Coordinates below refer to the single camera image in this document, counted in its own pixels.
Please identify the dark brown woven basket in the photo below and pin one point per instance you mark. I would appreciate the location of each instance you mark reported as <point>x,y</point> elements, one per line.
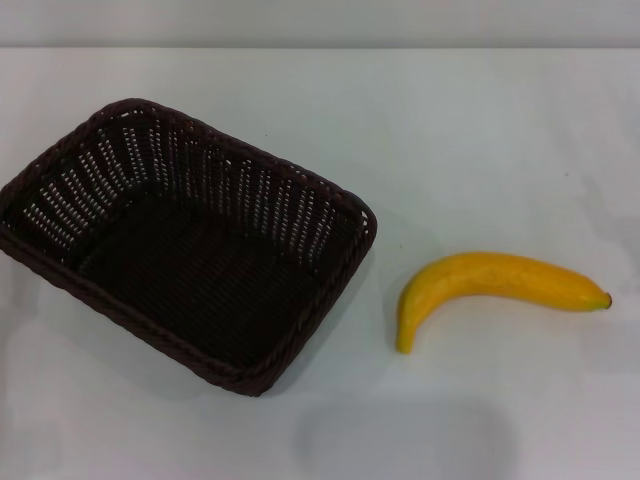
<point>200,280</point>

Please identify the yellow plastic banana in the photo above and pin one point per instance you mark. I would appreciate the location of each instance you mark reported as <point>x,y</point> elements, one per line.
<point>500,277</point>

